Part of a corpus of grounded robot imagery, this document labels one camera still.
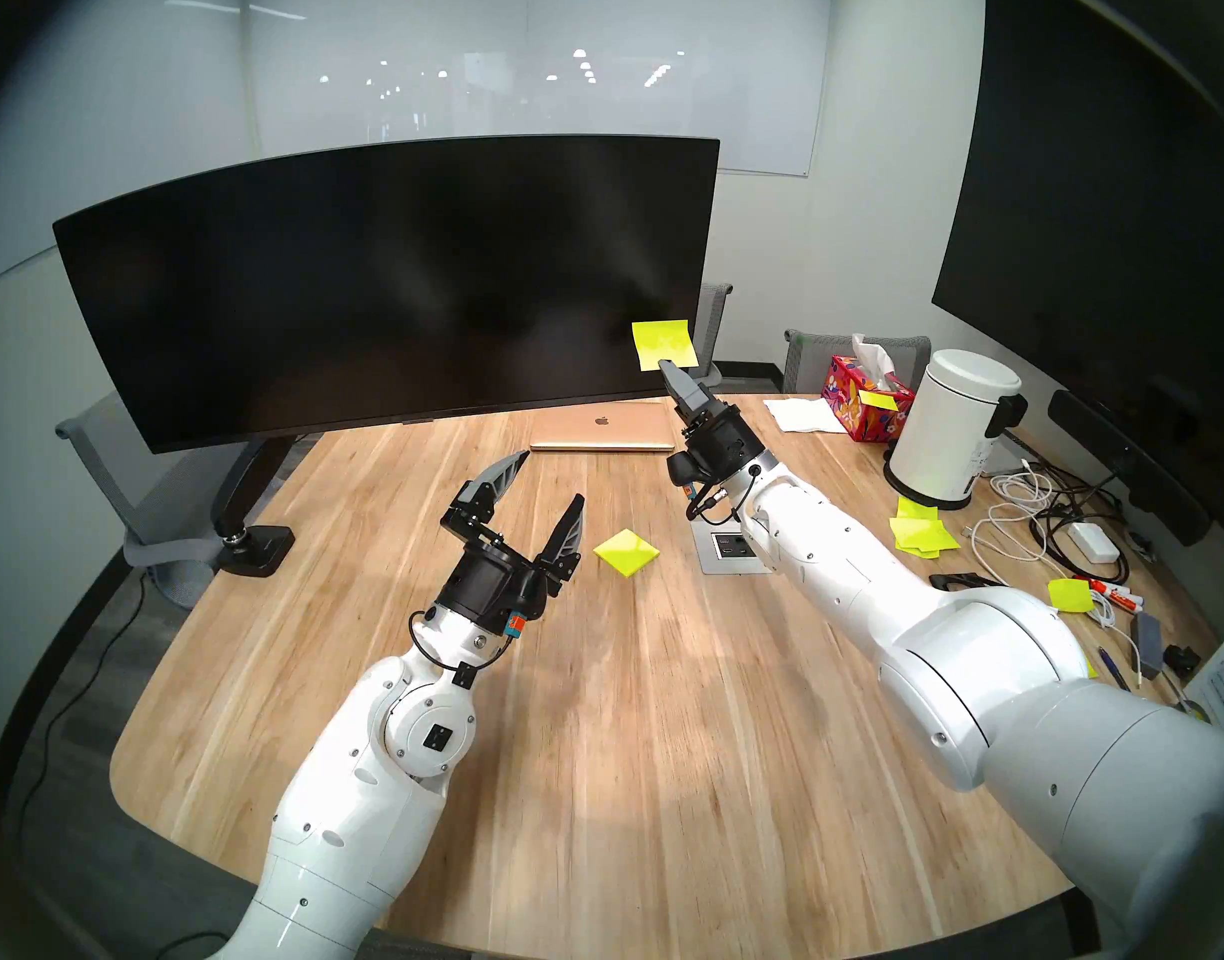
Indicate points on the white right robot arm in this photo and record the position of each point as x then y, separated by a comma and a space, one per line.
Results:
972, 648

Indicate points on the grey mesh office chair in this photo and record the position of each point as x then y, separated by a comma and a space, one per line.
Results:
102, 458
712, 333
812, 363

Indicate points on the grey rectangular block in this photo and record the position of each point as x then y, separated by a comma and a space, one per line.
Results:
1148, 646

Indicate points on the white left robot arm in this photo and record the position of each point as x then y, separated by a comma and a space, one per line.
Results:
372, 768

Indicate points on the white box device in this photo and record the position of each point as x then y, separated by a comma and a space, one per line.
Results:
1007, 456

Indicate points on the red white marker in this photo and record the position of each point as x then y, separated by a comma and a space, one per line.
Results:
1112, 594

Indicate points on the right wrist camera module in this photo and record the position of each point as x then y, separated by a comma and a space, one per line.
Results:
684, 473

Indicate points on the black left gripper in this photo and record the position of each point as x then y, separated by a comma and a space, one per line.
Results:
492, 588

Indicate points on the rose gold laptop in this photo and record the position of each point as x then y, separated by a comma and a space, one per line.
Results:
602, 428

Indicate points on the loose yellow sticky note pile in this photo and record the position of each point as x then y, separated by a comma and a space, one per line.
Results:
922, 535

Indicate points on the large black wall television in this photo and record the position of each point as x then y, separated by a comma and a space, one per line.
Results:
1112, 218

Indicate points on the glass wall whiteboard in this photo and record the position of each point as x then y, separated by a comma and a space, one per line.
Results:
492, 58

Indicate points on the blue pen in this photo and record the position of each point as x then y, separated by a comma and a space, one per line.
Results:
1115, 668

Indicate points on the crumpled yellow sticky note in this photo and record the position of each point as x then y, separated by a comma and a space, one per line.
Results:
1070, 596

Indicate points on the single yellow sticky note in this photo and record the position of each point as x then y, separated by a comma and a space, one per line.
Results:
662, 343

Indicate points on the white paper napkin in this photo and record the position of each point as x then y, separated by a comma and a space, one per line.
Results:
804, 416

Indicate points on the small black clip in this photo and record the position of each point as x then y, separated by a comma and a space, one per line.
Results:
1182, 661

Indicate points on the curved black monitor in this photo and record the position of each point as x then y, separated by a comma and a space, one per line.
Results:
392, 288

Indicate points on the yellow sticky note pad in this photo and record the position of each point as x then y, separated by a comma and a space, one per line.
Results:
627, 553

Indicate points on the colourful floral tissue box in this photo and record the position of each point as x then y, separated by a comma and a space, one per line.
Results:
862, 413

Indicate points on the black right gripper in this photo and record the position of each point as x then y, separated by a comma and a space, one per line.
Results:
724, 448

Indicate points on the black frame stand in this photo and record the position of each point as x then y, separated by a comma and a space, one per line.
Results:
957, 580

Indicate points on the white tissue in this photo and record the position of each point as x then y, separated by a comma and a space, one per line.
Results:
872, 356

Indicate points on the small yellow sticky note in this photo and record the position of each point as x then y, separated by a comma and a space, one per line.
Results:
877, 400

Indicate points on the white power adapter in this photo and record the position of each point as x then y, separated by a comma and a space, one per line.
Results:
1094, 541

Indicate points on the white cylindrical trash bin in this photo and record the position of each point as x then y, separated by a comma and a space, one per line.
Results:
947, 433

